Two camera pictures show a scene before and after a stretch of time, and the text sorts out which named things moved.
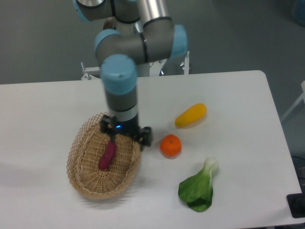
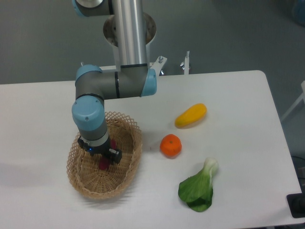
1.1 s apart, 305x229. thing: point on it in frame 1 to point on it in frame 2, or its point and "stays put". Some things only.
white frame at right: [302, 97] stays put
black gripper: [109, 125] to [115, 155]
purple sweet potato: [108, 155] stays put
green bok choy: [197, 190] stays put
